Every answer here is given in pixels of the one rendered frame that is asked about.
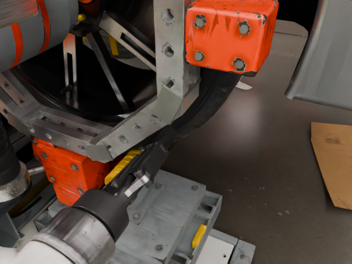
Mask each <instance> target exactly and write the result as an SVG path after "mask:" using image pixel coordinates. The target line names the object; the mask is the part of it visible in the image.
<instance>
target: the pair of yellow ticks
mask: <svg viewBox="0 0 352 264"><path fill-rule="evenodd" d="M108 36H109V41H110V44H111V49H112V54H113V55H119V51H118V46H117V41H116V40H115V39H114V38H113V37H111V36H110V35H108ZM85 40H86V37H83V41H84V42H85Z"/></svg>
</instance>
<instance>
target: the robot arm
mask: <svg viewBox="0 0 352 264"><path fill-rule="evenodd" d="M178 135H179V132H178V131H177V130H176V129H175V128H174V126H173V125H172V124H171V125H168V124H167V125H166V126H164V127H163V128H161V129H160V130H159V131H158V132H157V133H156V135H155V136H154V137H153V138H152V140H151V141H149V143H148V144H147V145H146V148H147V149H146V148H145V146H144V145H142V146H140V147H139V150H140V151H141V153H140V154H136V155H134V157H133V158H132V159H131V160H130V162H129V163H127V164H126V165H125V166H124V167H123V168H122V169H121V171H120V172H119V173H118V174H117V175H116V176H115V177H114V178H113V179H112V180H111V181H110V182H109V183H108V184H107V185H105V186H104V187H103V188H102V189H101V190H100V189H89V190H87V191H85V192H84V193H83V194H82V195H81V196H80V198H79V199H78V200H77V201H76V202H75V203H74V204H73V205H72V206H71V207H66V208H63V209H61V210H60V211H58V213H57V214H56V215H55V216H54V217H53V218H52V219H51V220H50V221H49V222H48V223H47V224H46V225H45V226H44V227H43V229H42V230H41V231H40V232H38V233H36V234H35V236H34V237H33V238H32V239H31V241H30V242H29V243H28V244H26V245H25V246H24V247H23V248H22V249H21V250H19V249H17V248H6V247H1V246H0V264H108V262H109V261H110V260H111V258H112V256H113V255H114V253H115V250H116V248H115V243H116V242H117V240H118V239H119V237H120V236H121V234H122V233H123V232H124V230H125V229H126V228H127V226H128V224H129V216H128V213H127V204H128V205H131V204H132V203H133V202H134V200H135V199H136V198H137V194H138V193H139V191H140V190H141V189H142V187H143V186H145V187H146V188H149V187H151V186H152V184H153V182H154V178H155V176H156V174H157V173H158V171H159V169H160V167H161V166H162V164H163V162H164V161H165V159H166V158H167V155H168V154H169V152H168V148H169V147H170V146H171V144H172V143H173V142H174V141H175V139H176V138H177V137H178Z"/></svg>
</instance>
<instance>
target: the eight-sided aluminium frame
mask: <svg viewBox="0 0 352 264"><path fill-rule="evenodd" d="M194 1H196V0H153V13H154V26H155V50H156V75H157V95H156V96H155V97H153V98H152V99H151V100H149V101H148V102H147V103H146V104H144V105H143V106H142V107H140V108H139V109H137V110H136V111H135V112H133V113H132V114H131V115H129V116H128V117H127V118H125V119H124V120H123V121H122V122H120V123H119V124H118V125H116V126H115V127H110V126H107V125H103V124H100V123H97V122H94V121H91V120H88V119H85V118H82V117H78V116H75V115H72V114H69V113H66V112H63V111H59V110H57V109H54V108H50V107H47V106H44V105H42V104H41V103H39V102H38V101H37V100H36V99H35V98H34V97H33V96H32V95H31V94H30V93H29V92H28V90H27V89H26V88H25V87H24V86H23V85H22V84H21V83H20V82H19V81H18V80H17V79H16V78H15V77H14V75H13V74H12V73H11V72H10V71H9V70H6V71H3V72H1V73H0V86H1V88H2V89H3V90H4V91H5V92H6V93H7V94H8V95H9V96H10V97H11V98H12V99H13V100H14V101H15V102H16V103H17V104H18V105H17V104H16V103H15V102H14V101H13V100H12V99H11V98H10V97H9V96H8V95H7V94H6V93H5V92H4V91H3V90H2V89H1V88H0V112H1V113H2V114H3V116H4V117H5V118H6V119H7V120H8V123H9V124H11V125H12V126H13V127H15V128H16V129H17V130H18V131H19V132H21V133H23V134H25V135H26V136H27V137H29V136H30V134H31V135H33V136H35V137H37V138H39V139H41V140H43V141H46V142H48V143H51V144H53V145H56V146H59V147H61V148H64V149H67V150H70V151H73V152H76V153H78V154H81V155H83V156H86V157H89V158H91V160H92V161H100V162H102V163H107V162H109V161H113V160H114V159H115V158H116V157H117V156H119V155H120V154H121V153H123V152H125V151H126V150H128V149H129V148H131V147H133V146H134V145H136V144H138V143H139V142H141V141H142V140H144V139H145V138H147V137H149V136H150V135H152V134H153V133H155V132H157V131H158V130H160V129H161V128H163V127H164V126H166V125H167V124H168V125H171V124H172V123H173V121H174V120H176V119H177V118H179V117H180V116H182V115H183V114H184V113H185V111H186V110H187V109H188V108H189V107H190V106H191V104H192V103H193V102H194V101H195V100H196V98H197V97H198V96H199V87H200V81H201V79H202V78H201V77H200V66H196V65H191V64H187V63H186V62H185V10H186V7H187V6H188V5H190V4H191V3H193V2H194Z"/></svg>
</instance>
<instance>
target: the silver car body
mask: <svg viewBox="0 0 352 264"><path fill-rule="evenodd" d="M293 99H297V100H302V101H306V102H310V103H315V104H320V105H324V106H329V107H333V108H338V109H343V110H346V111H350V112H352V0H329V1H328V6H327V10H326V14H325V18H324V22H323V26H322V30H321V33H320V36H319V39H318V42H317V45H316V48H315V51H314V54H313V56H312V59H311V62H310V64H309V66H308V69H307V71H306V73H305V75H304V77H303V79H302V81H301V83H300V85H299V87H298V89H297V91H296V92H295V94H294V95H293Z"/></svg>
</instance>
